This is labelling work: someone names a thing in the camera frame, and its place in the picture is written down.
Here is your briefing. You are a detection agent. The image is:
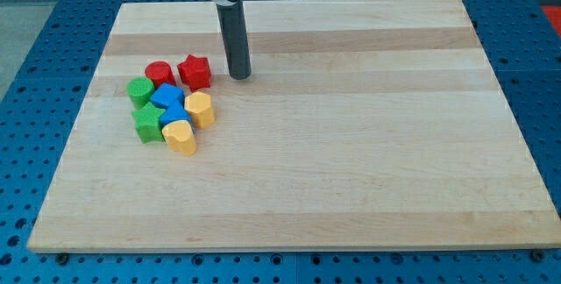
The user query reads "wooden board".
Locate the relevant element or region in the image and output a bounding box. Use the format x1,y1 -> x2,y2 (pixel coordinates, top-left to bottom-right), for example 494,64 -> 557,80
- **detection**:
28,0 -> 560,253

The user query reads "yellow hexagon block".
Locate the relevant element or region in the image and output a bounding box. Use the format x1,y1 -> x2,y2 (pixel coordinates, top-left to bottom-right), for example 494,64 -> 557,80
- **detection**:
184,91 -> 216,129

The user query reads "green cylinder block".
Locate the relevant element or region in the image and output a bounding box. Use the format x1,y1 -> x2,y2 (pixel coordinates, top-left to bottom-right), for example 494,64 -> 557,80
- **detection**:
126,77 -> 155,110

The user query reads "yellow heart block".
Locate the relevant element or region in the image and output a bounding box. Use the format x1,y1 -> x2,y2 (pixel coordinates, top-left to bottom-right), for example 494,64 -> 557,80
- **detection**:
162,120 -> 197,156

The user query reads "blue cube block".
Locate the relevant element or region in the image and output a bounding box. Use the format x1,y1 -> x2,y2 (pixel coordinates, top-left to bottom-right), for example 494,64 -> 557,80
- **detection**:
150,82 -> 185,109

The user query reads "red star block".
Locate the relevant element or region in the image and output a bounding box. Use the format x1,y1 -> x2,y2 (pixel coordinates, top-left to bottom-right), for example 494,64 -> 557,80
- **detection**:
177,54 -> 211,92

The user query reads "green star block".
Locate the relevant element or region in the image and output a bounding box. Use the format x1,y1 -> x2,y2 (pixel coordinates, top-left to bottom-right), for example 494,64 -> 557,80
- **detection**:
131,102 -> 165,144

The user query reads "red cylinder block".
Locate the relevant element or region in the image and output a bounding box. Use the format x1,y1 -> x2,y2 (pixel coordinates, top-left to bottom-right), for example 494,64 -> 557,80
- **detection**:
145,60 -> 176,89

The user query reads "blue triangle block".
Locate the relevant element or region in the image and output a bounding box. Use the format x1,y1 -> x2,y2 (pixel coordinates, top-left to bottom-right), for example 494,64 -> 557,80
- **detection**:
159,102 -> 195,131

